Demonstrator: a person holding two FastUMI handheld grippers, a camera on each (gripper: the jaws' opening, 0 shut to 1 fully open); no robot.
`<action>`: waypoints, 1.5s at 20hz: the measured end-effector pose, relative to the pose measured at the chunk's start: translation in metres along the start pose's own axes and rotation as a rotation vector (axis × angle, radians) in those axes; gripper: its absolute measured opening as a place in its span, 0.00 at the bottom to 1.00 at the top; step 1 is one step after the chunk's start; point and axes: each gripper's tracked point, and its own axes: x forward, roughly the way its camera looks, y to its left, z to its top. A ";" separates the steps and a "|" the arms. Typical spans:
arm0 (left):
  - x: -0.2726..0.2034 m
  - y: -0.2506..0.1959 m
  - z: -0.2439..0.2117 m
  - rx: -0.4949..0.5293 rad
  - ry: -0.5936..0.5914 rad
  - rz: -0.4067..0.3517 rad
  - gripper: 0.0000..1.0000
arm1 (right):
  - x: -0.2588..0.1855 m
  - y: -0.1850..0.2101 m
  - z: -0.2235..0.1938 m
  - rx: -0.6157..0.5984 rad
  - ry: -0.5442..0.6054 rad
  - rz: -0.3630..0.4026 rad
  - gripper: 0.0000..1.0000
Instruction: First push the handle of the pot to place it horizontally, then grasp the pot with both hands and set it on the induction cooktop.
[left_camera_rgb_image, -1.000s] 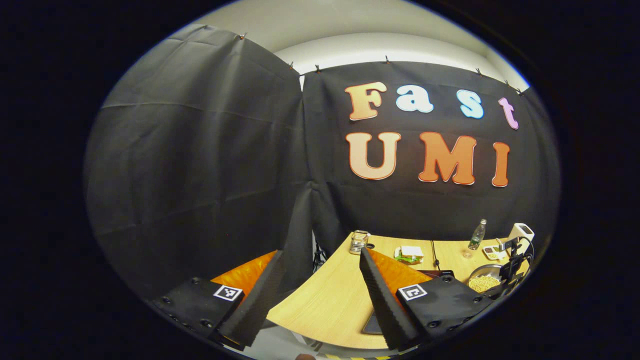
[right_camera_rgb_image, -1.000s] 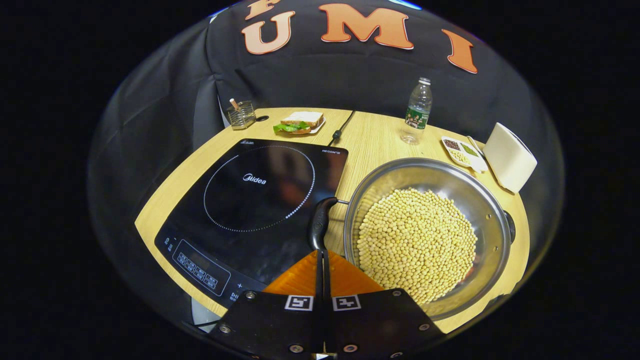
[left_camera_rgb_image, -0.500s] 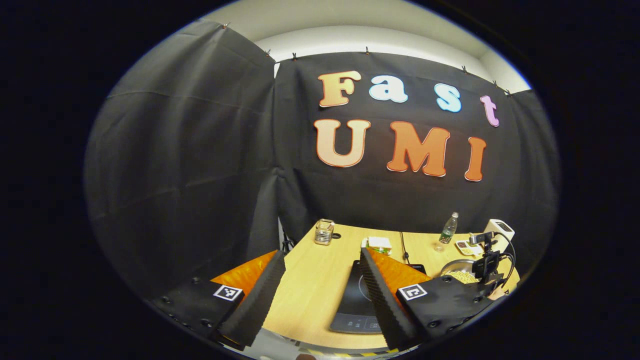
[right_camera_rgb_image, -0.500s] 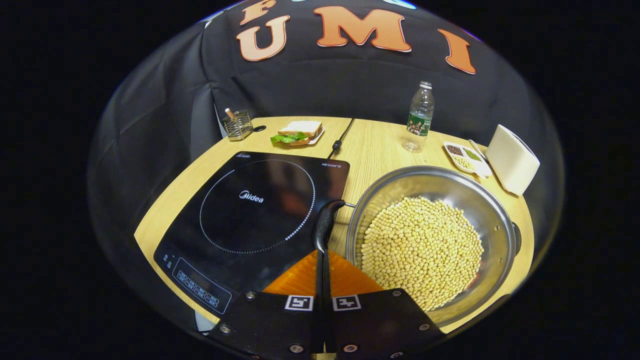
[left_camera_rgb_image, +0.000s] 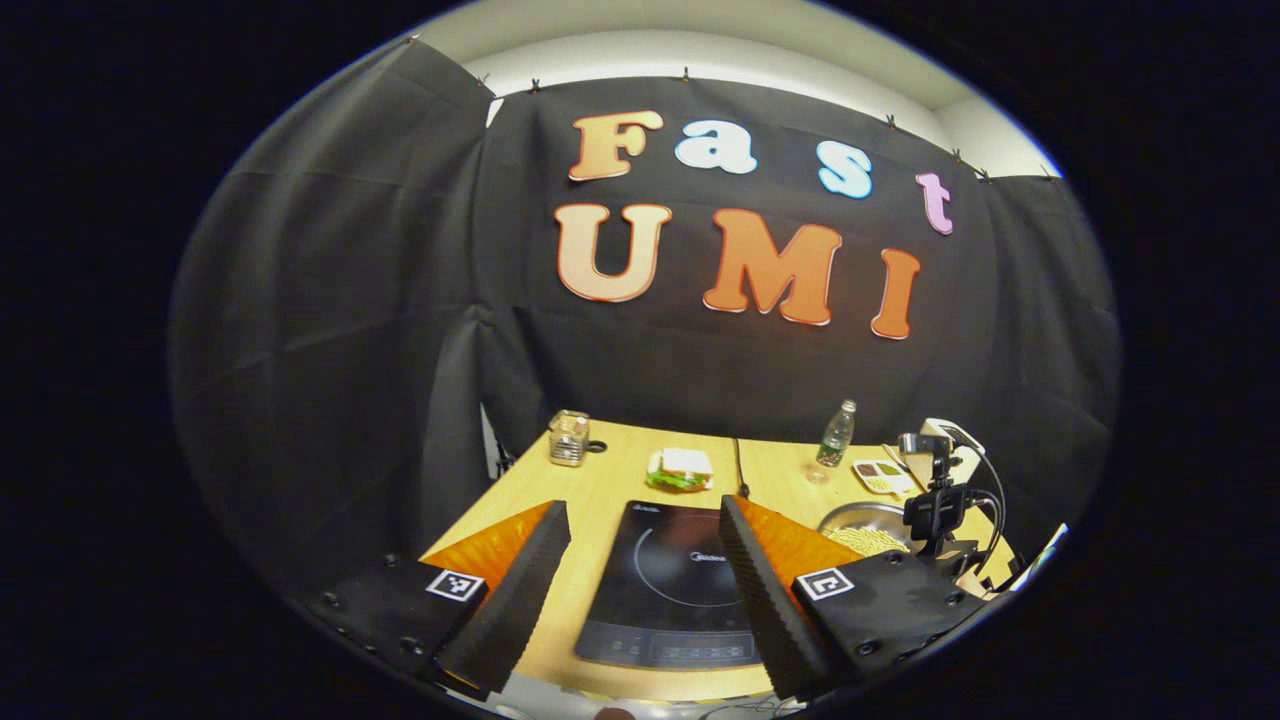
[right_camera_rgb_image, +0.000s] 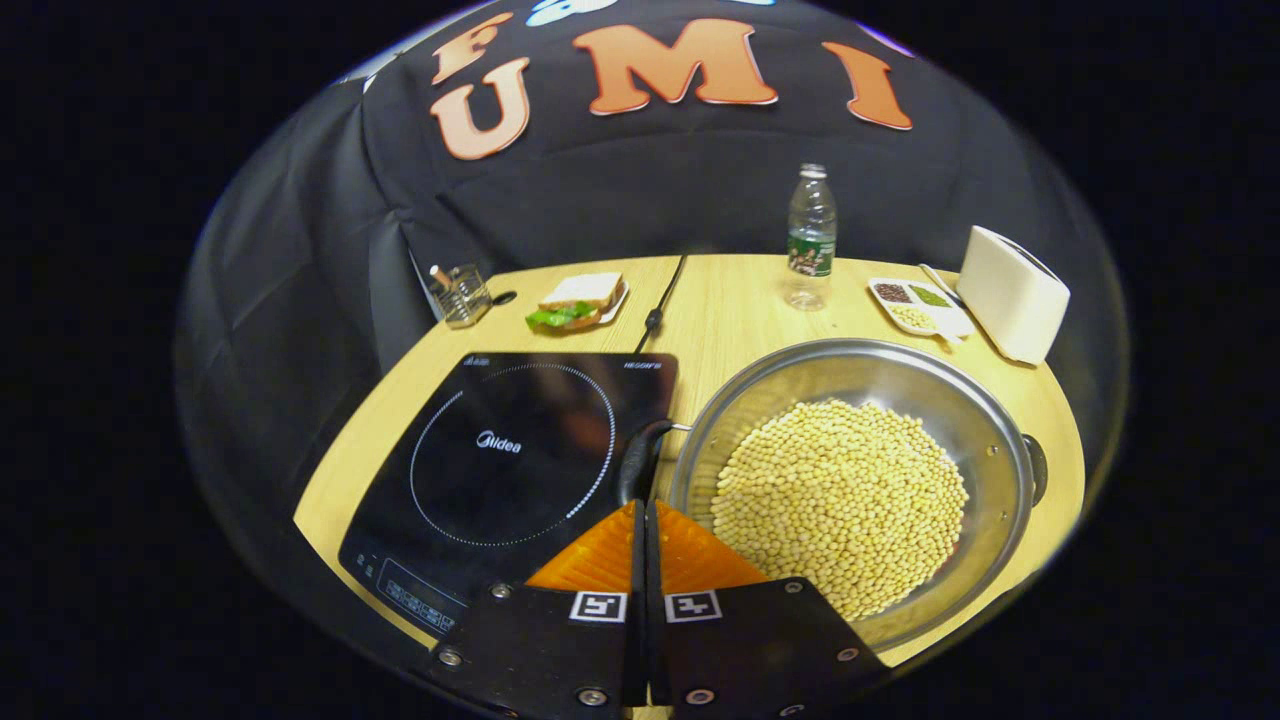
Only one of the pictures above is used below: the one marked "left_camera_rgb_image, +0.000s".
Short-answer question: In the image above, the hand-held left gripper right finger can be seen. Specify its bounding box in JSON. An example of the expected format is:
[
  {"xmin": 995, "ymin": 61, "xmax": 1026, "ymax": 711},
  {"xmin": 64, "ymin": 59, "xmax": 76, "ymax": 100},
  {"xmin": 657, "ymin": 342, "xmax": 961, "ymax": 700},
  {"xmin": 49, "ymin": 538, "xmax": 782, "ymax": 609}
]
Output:
[{"xmin": 718, "ymin": 495, "xmax": 991, "ymax": 703}]

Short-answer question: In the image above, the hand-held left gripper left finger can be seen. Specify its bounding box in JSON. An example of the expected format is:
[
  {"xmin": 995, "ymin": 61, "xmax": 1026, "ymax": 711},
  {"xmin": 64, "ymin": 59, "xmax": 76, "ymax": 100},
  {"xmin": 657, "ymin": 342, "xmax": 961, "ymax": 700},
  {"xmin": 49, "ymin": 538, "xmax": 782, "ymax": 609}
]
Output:
[{"xmin": 300, "ymin": 500, "xmax": 573, "ymax": 703}]

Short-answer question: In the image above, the steel pot with soybeans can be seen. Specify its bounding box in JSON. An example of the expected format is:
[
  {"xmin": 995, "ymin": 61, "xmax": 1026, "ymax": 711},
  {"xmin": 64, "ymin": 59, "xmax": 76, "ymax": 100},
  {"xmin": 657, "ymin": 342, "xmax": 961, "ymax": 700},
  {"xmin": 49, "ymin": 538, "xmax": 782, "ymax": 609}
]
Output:
[{"xmin": 817, "ymin": 502, "xmax": 916, "ymax": 558}]

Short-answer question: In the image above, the black induction cooktop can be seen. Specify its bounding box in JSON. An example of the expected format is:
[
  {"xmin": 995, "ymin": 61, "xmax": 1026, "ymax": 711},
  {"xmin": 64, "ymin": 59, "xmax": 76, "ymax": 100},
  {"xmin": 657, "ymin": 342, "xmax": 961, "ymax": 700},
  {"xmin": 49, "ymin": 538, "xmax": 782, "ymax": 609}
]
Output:
[{"xmin": 574, "ymin": 500, "xmax": 771, "ymax": 671}]

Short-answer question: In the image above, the white toaster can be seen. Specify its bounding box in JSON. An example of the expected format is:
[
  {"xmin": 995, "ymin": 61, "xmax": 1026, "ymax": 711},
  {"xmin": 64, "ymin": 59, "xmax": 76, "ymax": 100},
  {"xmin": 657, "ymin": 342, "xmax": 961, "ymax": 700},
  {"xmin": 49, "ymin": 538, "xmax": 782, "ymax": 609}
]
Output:
[{"xmin": 918, "ymin": 418, "xmax": 986, "ymax": 491}]

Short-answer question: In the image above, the white divided bean dish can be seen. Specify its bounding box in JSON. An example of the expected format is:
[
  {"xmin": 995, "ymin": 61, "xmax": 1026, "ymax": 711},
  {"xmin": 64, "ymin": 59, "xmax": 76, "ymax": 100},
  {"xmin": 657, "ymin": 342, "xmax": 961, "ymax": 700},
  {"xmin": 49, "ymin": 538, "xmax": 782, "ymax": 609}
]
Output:
[{"xmin": 852, "ymin": 459, "xmax": 916, "ymax": 496}]

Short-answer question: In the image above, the clear plastic water bottle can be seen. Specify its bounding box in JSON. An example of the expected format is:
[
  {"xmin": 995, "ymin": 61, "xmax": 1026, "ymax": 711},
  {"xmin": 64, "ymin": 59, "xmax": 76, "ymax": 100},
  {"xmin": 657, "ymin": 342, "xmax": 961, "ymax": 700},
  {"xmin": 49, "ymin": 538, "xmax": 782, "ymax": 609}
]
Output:
[{"xmin": 815, "ymin": 399, "xmax": 858, "ymax": 469}]

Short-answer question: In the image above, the sandwich with lettuce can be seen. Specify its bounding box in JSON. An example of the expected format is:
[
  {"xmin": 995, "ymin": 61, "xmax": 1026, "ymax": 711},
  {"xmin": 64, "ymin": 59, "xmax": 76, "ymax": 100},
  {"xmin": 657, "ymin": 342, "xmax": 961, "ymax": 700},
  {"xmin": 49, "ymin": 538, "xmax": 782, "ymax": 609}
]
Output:
[{"xmin": 645, "ymin": 447, "xmax": 715, "ymax": 493}]

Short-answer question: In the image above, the small clear glass container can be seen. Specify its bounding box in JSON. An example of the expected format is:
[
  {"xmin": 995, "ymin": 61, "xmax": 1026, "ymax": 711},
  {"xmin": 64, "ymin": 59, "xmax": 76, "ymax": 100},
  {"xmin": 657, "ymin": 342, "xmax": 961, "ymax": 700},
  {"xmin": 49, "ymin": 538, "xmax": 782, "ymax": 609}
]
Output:
[{"xmin": 548, "ymin": 409, "xmax": 591, "ymax": 468}]

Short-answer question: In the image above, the row of cloth clips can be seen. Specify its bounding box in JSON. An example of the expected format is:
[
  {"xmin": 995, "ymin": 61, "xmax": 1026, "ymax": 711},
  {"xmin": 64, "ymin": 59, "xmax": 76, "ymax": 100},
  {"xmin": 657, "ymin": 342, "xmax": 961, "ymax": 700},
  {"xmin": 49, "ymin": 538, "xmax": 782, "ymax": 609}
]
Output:
[{"xmin": 400, "ymin": 35, "xmax": 1056, "ymax": 186}]

